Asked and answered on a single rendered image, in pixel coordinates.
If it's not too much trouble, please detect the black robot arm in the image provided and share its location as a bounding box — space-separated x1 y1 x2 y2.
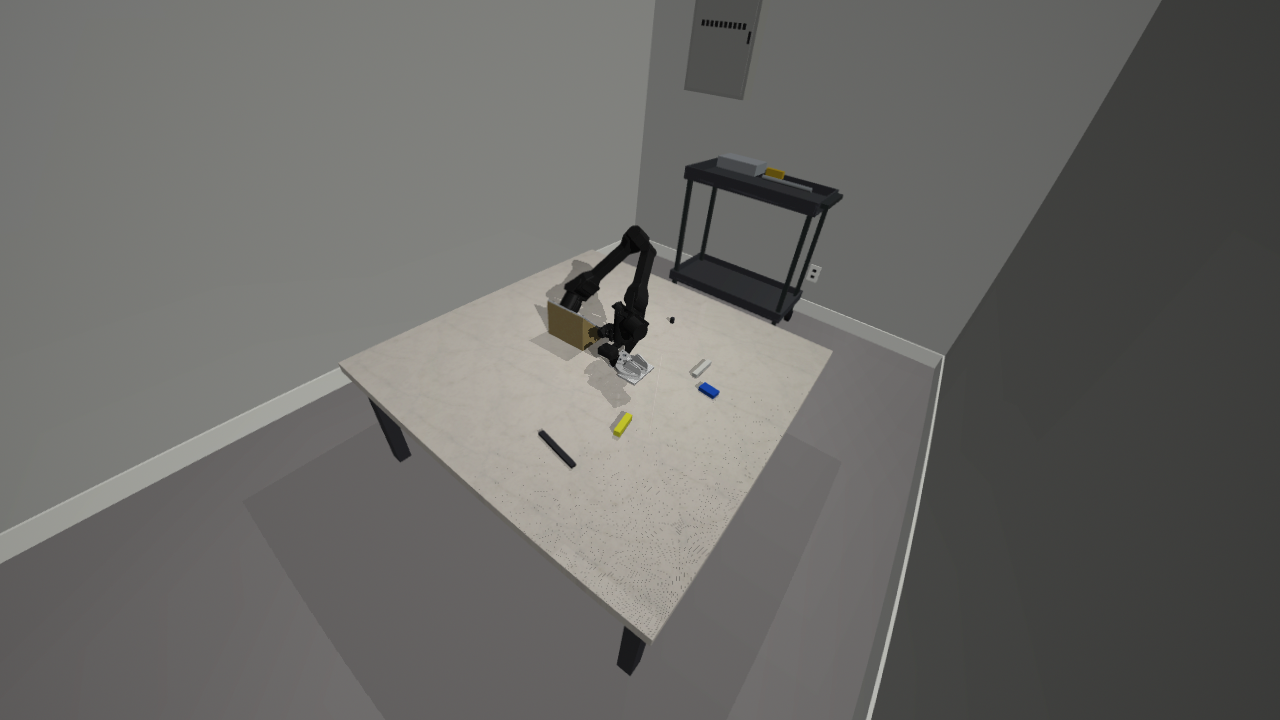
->
559 225 657 342

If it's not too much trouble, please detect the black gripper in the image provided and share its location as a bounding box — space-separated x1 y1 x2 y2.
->
598 325 639 366

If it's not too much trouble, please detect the black flat bar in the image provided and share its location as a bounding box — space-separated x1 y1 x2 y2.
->
538 430 577 469

